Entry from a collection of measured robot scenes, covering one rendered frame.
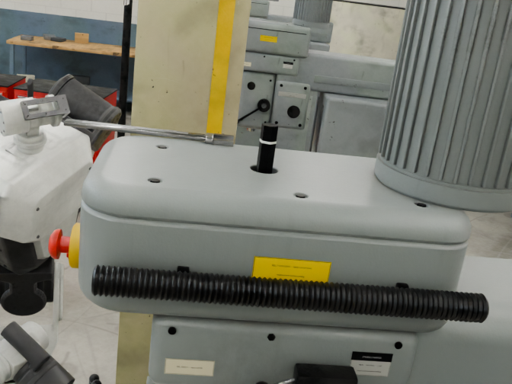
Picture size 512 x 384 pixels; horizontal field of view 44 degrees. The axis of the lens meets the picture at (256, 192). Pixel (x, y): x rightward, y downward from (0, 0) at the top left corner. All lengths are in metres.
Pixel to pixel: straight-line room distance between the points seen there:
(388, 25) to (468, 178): 8.53
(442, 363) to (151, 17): 1.92
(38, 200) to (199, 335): 0.61
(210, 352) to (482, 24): 0.49
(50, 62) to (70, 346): 6.76
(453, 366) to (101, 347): 3.14
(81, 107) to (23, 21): 8.67
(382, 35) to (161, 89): 6.94
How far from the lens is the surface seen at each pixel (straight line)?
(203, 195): 0.72
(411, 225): 0.76
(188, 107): 2.57
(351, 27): 9.18
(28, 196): 1.30
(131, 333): 2.97
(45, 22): 10.08
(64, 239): 0.88
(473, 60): 0.77
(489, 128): 0.79
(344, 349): 0.82
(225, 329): 0.79
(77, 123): 0.95
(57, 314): 1.63
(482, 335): 0.89
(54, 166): 1.35
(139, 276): 0.71
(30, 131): 1.32
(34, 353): 1.28
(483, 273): 0.99
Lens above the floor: 2.13
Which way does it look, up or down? 19 degrees down
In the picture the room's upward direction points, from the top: 7 degrees clockwise
